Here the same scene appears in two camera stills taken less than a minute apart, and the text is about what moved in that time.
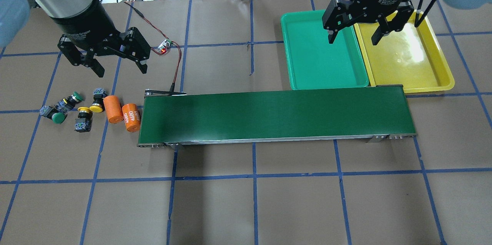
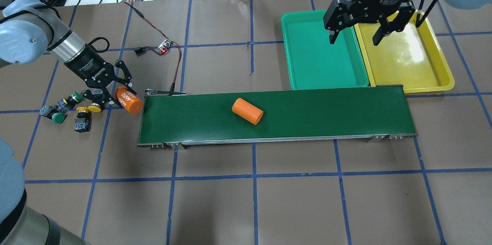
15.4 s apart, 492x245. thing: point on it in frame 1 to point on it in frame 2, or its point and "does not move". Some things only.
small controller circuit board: [165, 45] does not move
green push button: [57, 117] does not move
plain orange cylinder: [113, 109] to [251, 113]
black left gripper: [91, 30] to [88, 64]
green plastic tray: [312, 62] does not move
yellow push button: [83, 123] does not move
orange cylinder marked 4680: [132, 116] to [128, 100]
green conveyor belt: [371, 113] does not move
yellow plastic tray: [413, 57] does not move
